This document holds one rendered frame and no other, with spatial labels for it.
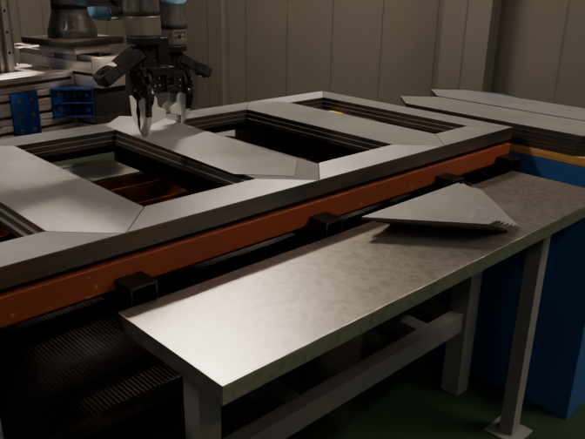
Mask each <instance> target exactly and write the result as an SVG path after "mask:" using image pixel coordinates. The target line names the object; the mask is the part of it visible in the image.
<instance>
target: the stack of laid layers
mask: <svg viewBox="0 0 585 439"><path fill-rule="evenodd" d="M293 104H297V105H304V106H309V107H312V108H317V109H327V110H331V111H338V112H343V113H347V114H352V115H355V116H360V117H364V118H371V119H376V120H379V121H384V122H388V123H392V124H396V125H404V126H408V127H413V128H416V129H421V130H425V131H429V132H437V133H440V132H446V131H450V130H453V129H457V128H461V127H464V126H465V125H457V124H453V123H448V122H444V121H439V120H435V119H430V118H423V117H418V116H413V115H408V114H404V113H399V112H395V111H387V110H382V109H378V108H373V107H369V106H364V105H357V104H352V103H347V102H343V101H339V100H334V99H330V98H316V99H310V100H304V101H299V102H293ZM243 122H249V123H253V124H255V125H262V126H265V127H269V128H273V129H275V130H279V131H283V132H289V133H292V134H296V135H299V136H302V137H306V138H312V139H316V140H318V141H322V142H326V143H329V144H333V145H338V146H342V147H345V148H349V149H353V150H356V151H359V152H365V151H369V150H372V149H376V148H380V147H383V146H387V145H390V144H387V143H383V142H380V141H375V140H371V139H368V138H362V137H358V136H354V135H350V134H346V133H343V132H336V131H333V130H329V129H325V128H321V127H318V126H314V125H308V124H304V123H300V122H296V121H292V120H289V119H285V118H278V117H274V116H271V115H267V114H264V113H260V112H256V111H249V110H243V111H233V112H227V113H222V114H216V115H211V116H205V117H199V118H189V119H186V120H185V122H184V124H186V125H190V126H193V127H196V128H199V129H201V130H203V129H208V128H213V127H218V126H223V125H233V124H237V123H243ZM512 130H513V127H511V128H508V129H505V130H502V131H498V132H493V133H489V134H486V135H483V136H480V137H476V138H471V139H467V140H464V141H461V142H457V143H454V144H451V145H445V146H442V147H438V148H435V149H432V150H429V151H425V152H420V153H416V154H413V155H410V156H406V157H403V158H400V159H394V160H391V161H387V162H384V163H381V164H378V165H372V166H369V167H366V168H362V169H359V170H356V171H352V172H347V173H343V174H340V175H337V176H333V177H330V178H327V179H321V180H319V164H318V163H314V162H312V161H308V160H305V159H300V158H297V157H294V156H291V155H288V154H284V153H282V152H276V151H273V150H270V149H267V148H264V147H261V146H257V145H253V144H249V143H246V142H243V141H240V140H237V139H234V138H232V139H234V140H237V141H240V142H243V143H246V144H248V145H253V146H257V147H259V148H262V149H265V150H267V151H270V152H276V153H278V154H281V155H284V156H287V157H290V158H293V159H297V160H298V163H297V167H296V173H295V176H267V175H242V174H232V173H229V172H226V171H223V170H220V169H218V168H216V167H213V166H211V165H207V164H205V163H202V162H199V161H197V160H195V159H191V158H188V157H186V156H184V155H181V154H178V153H176V152H172V151H170V150H167V149H165V148H163V147H160V146H157V145H154V144H151V143H149V142H146V141H143V140H142V139H139V138H135V137H132V136H130V135H128V134H125V133H123V132H120V131H117V130H116V131H111V132H101V133H95V134H90V135H84V136H78V137H73V138H62V139H57V140H52V141H45V142H40V143H35V144H28V145H19V146H17V147H18V148H20V149H22V150H24V151H26V152H29V153H31V154H33V155H35V156H37V157H39V158H42V157H48V156H52V155H58V154H63V153H68V152H77V151H82V150H88V149H92V148H98V147H103V146H108V145H118V146H121V147H123V148H125V149H128V150H130V151H133V152H136V153H139V154H142V155H144V156H146V157H149V158H151V159H155V160H157V161H160V162H163V163H165V164H167V165H171V166H174V167H177V168H178V169H181V170H184V171H186V172H190V173H192V174H195V175H198V176H199V177H202V178H205V179H209V180H211V181H213V182H216V183H219V184H221V185H223V186H229V185H233V184H237V183H240V182H244V181H247V180H251V179H300V180H318V181H314V182H311V183H308V184H304V185H301V186H295V187H293V188H289V189H285V190H283V191H279V192H274V193H270V194H267V195H264V196H260V197H257V198H254V199H248V200H245V201H241V202H238V203H235V204H231V205H228V206H222V207H220V208H216V209H212V210H210V211H206V212H202V213H197V214H193V215H191V216H187V217H184V218H181V219H175V220H172V221H168V222H165V223H162V224H158V225H155V226H149V227H147V228H143V229H139V230H137V231H133V232H129V233H123V234H120V235H118V236H114V237H110V238H108V239H104V240H99V241H95V242H91V243H89V244H85V245H82V246H79V247H73V248H70V249H66V250H63V251H60V252H56V253H51V254H47V255H45V256H41V257H37V258H35V259H31V260H26V261H22V262H18V263H16V264H12V265H8V266H6V267H0V290H1V289H4V288H7V287H13V286H15V285H18V284H22V283H25V282H27V281H31V280H36V279H39V278H42V277H45V276H48V275H52V274H56V273H60V272H63V271H65V270H69V269H72V268H75V267H80V266H83V265H86V264H90V263H92V262H95V261H99V260H103V259H107V258H110V257H113V256H116V255H119V254H122V253H128V252H130V251H133V250H137V249H139V248H142V247H147V246H151V245H154V244H157V243H160V242H163V241H167V240H171V239H175V238H177V237H181V236H184V235H187V234H190V233H195V232H198V231H201V230H205V229H207V228H210V227H214V226H219V225H222V224H225V223H228V222H231V221H234V220H239V219H243V218H245V217H248V216H252V215H254V214H258V213H262V212H266V211H269V210H272V209H275V208H278V207H282V206H286V205H290V204H292V203H296V202H299V201H301V200H305V199H310V198H313V197H316V196H320V195H322V194H325V193H329V192H334V191H337V190H339V189H343V188H346V187H349V186H354V185H358V184H360V183H363V182H367V181H369V180H373V179H377V178H381V177H384V176H387V175H390V174H393V173H397V172H401V171H405V170H407V169H411V168H414V167H416V166H420V165H425V164H428V163H431V162H434V161H437V160H440V159H445V158H449V157H452V156H454V155H458V154H461V153H464V152H469V151H472V150H475V149H478V148H482V147H484V146H488V145H492V144H496V143H499V142H502V141H505V140H508V139H511V137H512ZM0 226H2V227H3V228H5V229H6V230H8V231H9V232H10V233H12V234H14V235H15V236H17V237H18V238H20V237H23V236H27V235H31V234H34V233H41V232H45V230H43V229H42V228H40V227H38V226H36V225H35V224H33V223H32V222H30V221H28V220H27V219H26V218H24V217H22V216H21V215H19V214H18V213H16V212H14V211H12V210H11V209H9V208H8V207H7V206H5V205H3V204H2V203H0Z"/></svg>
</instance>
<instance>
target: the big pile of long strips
mask: <svg viewBox="0 0 585 439"><path fill-rule="evenodd" d="M431 92H432V95H433V96H432V97H414V96H400V102H399V105H401V106H405V107H410V108H415V109H420V110H424V111H433V112H438V113H442V114H447V115H452V116H456V117H461V118H470V119H474V120H480V121H484V122H488V123H493V124H498V125H506V126H512V127H513V130H512V137H511V139H508V140H505V141H503V142H508V143H512V144H516V145H524V146H528V147H533V148H536V149H541V150H545V151H550V152H557V153H561V154H566V155H570V156H581V157H585V108H580V107H574V106H568V105H558V104H552V103H546V102H541V101H535V100H529V99H524V98H513V97H508V96H502V95H496V94H491V93H485V92H479V91H469V90H435V89H431Z"/></svg>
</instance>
